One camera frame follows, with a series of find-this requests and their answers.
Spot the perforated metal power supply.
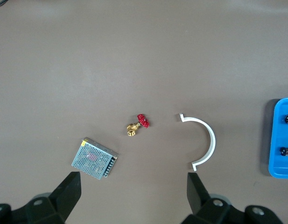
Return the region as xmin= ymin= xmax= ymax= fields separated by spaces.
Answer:
xmin=71 ymin=137 xmax=119 ymax=181

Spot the brass valve red handwheel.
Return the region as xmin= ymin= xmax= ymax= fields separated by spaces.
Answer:
xmin=126 ymin=113 xmax=150 ymax=138

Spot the white curved plastic clamp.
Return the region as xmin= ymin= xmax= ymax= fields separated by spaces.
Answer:
xmin=176 ymin=113 xmax=216 ymax=172

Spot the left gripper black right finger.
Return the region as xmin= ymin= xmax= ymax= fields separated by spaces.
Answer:
xmin=182 ymin=172 xmax=283 ymax=224

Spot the blue plastic tray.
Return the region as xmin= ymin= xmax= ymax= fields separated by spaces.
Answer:
xmin=267 ymin=97 xmax=288 ymax=180

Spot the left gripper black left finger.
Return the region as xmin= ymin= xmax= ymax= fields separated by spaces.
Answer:
xmin=0 ymin=171 xmax=82 ymax=224

